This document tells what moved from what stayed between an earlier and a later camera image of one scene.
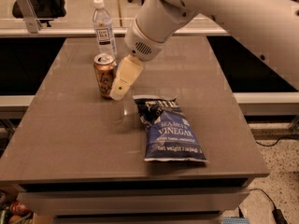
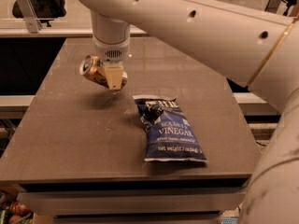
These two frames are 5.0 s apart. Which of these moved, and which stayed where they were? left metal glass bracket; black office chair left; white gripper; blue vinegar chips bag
Moved: white gripper
Stayed: blue vinegar chips bag; black office chair left; left metal glass bracket
